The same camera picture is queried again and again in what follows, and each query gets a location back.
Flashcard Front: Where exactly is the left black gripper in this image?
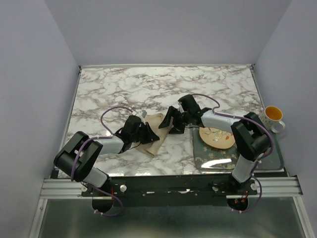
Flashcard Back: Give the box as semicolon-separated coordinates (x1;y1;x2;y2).
131;121;159;144

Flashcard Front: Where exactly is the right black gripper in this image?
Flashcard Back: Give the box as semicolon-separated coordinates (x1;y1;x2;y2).
158;105;191;134

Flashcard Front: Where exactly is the beige cloth napkin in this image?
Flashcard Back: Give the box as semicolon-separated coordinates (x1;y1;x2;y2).
136;113;170;158

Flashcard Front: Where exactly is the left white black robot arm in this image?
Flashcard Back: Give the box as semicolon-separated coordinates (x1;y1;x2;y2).
53;116;159;196

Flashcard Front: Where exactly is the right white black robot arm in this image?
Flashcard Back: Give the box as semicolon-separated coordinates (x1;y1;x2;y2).
158;94;274;194

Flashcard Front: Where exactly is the white floral mug yellow inside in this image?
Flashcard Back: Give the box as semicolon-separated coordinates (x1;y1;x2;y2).
259;106;285;133

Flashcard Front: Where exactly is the beige floral plate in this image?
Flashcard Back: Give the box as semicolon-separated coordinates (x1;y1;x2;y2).
199;127;235;149

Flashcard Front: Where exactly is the teal floral serving tray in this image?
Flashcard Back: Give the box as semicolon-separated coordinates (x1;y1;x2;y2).
192;127;284;173

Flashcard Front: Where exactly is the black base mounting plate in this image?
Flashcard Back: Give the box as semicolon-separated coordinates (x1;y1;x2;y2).
81;174;261;216

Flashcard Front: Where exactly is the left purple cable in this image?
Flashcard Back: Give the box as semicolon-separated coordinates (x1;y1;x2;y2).
70;106;147;217

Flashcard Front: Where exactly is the purple cable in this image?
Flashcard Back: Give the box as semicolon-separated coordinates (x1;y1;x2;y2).
194;93;274;214
70;106;147;217

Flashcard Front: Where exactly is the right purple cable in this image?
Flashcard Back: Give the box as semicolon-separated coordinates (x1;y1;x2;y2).
194;93;274;214

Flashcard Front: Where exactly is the aluminium frame rail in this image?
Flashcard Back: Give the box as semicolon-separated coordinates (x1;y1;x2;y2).
40;177;303;199

